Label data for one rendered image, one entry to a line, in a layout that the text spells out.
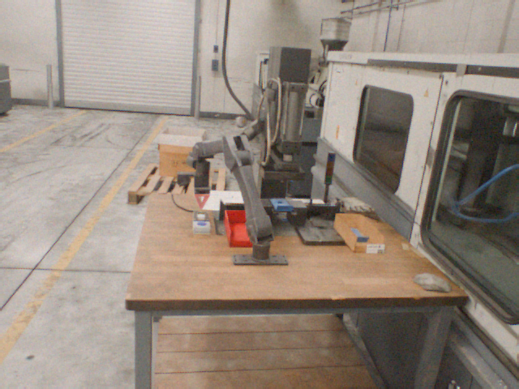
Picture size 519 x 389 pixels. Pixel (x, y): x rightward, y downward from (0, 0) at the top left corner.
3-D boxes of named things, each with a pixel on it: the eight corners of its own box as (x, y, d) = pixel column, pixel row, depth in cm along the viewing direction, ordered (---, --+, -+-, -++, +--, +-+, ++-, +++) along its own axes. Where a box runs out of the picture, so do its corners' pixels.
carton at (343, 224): (353, 254, 172) (356, 236, 170) (332, 229, 195) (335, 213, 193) (383, 254, 174) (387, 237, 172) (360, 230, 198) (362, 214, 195)
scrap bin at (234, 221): (229, 247, 166) (230, 232, 164) (224, 223, 190) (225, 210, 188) (260, 248, 168) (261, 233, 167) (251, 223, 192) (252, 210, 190)
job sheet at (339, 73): (328, 108, 355) (334, 66, 345) (330, 108, 356) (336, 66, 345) (336, 112, 331) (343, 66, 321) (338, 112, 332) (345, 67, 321)
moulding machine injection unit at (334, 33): (276, 96, 729) (284, 15, 691) (325, 100, 740) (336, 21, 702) (306, 118, 490) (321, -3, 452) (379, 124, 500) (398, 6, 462)
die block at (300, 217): (260, 224, 192) (262, 208, 189) (257, 215, 201) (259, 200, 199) (305, 225, 195) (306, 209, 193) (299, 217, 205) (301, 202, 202)
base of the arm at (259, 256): (233, 236, 157) (234, 244, 150) (287, 237, 160) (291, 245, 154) (231, 256, 159) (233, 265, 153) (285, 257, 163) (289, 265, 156)
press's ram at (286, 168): (263, 186, 185) (270, 116, 176) (254, 170, 209) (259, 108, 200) (304, 188, 188) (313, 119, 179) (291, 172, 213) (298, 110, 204)
